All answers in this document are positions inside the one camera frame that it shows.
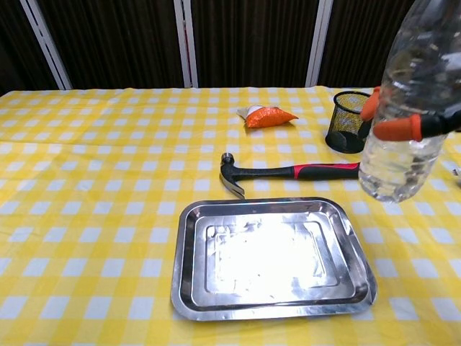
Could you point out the black mesh pen cup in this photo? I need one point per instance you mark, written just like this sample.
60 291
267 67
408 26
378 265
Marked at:
345 126

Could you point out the orange white snack bag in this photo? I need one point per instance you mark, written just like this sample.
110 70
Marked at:
268 117

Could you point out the black red claw hammer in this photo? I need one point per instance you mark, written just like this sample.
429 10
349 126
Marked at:
273 173

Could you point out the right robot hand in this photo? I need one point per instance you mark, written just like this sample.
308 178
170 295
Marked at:
396 128

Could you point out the yellow white checked tablecloth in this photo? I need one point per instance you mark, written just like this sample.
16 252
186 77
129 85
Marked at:
90 216

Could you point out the white partition post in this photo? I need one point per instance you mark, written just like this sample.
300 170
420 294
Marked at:
47 47
318 47
186 47

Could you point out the clear plastic bottle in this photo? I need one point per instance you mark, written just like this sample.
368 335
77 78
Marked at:
399 169

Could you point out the silver metal tray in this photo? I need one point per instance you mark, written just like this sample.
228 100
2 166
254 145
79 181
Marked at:
266 259

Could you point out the crumpled white snack bag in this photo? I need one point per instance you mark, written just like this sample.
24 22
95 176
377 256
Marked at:
458 176

